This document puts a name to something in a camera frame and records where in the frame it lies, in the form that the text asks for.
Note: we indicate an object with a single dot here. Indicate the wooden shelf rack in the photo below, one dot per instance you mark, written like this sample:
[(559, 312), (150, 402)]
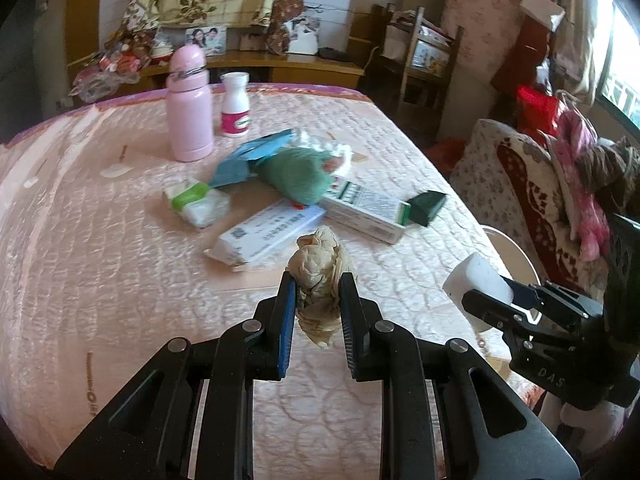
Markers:
[(425, 60)]

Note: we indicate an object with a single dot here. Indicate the dark grey cabinet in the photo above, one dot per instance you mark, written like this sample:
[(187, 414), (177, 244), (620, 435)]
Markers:
[(40, 60)]

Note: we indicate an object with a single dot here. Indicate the framed photo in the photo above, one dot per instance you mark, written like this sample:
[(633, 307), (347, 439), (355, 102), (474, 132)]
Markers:
[(206, 41)]

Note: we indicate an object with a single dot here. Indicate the beige paper ball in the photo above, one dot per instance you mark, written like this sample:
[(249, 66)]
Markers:
[(315, 270)]

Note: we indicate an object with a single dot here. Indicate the window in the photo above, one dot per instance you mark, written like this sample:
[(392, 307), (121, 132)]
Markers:
[(620, 70)]

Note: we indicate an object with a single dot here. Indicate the green white tissue pack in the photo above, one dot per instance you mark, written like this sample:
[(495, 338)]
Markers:
[(200, 205)]

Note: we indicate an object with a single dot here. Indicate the pink patterned clothing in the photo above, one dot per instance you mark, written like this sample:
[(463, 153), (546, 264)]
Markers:
[(582, 180)]

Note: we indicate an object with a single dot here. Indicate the green towel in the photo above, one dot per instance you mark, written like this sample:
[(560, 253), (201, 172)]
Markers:
[(295, 175)]

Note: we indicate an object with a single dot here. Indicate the white foam block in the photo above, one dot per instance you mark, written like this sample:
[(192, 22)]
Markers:
[(475, 272)]

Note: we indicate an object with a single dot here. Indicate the dark green small box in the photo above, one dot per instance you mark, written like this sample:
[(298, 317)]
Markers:
[(425, 207)]

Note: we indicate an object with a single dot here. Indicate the white pill bottle pink label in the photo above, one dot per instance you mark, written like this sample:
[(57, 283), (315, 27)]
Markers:
[(235, 105)]

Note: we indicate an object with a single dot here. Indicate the green white medicine box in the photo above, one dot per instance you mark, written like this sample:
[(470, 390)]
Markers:
[(365, 205)]

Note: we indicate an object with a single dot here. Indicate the white printed bag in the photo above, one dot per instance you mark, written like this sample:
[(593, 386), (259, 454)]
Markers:
[(304, 37)]

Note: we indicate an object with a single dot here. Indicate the pile of plastic-wrapped clutter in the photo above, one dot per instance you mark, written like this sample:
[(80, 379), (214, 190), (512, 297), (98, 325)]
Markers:
[(115, 67)]

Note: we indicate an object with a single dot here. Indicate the pink insulated bottle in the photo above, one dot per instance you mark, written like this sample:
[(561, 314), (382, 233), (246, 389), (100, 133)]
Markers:
[(190, 120)]

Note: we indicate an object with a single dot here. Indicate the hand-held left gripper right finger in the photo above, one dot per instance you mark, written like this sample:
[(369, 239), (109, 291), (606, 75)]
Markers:
[(348, 332)]

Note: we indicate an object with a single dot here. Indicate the orange red bag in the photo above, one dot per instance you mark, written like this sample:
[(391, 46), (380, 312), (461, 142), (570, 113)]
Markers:
[(447, 155)]

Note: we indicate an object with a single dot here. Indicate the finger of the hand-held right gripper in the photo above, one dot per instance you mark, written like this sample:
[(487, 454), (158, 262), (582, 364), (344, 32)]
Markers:
[(560, 300), (492, 307)]

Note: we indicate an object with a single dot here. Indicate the small orange cap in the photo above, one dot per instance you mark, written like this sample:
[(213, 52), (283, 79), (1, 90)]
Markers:
[(298, 204)]

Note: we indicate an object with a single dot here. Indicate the long white printed box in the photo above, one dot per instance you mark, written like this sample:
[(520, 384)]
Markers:
[(265, 232)]

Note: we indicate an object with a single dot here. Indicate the sofa with floral cover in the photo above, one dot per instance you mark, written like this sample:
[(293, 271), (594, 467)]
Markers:
[(500, 185)]

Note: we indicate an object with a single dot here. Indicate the small black object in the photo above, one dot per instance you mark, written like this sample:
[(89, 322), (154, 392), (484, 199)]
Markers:
[(328, 53)]

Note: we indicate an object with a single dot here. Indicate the pink floral leaning mattress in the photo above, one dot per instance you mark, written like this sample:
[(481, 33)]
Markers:
[(485, 20)]

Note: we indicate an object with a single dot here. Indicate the brown knitted cloth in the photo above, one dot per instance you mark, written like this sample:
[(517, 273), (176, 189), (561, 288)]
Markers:
[(610, 165)]

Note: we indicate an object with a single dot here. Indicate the wooden low cabinet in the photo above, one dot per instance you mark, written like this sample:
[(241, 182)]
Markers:
[(300, 67)]

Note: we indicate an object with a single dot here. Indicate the blue plastic packet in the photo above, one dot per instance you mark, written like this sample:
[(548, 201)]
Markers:
[(240, 162)]

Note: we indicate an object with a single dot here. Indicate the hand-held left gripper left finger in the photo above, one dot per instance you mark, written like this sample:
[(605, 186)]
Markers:
[(287, 332)]

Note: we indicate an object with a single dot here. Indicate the crumpled white printed wrapper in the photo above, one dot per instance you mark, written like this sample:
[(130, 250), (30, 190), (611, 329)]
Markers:
[(320, 142)]

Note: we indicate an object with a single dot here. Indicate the pink quilted mattress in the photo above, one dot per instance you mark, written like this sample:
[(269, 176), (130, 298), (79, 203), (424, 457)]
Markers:
[(125, 285)]

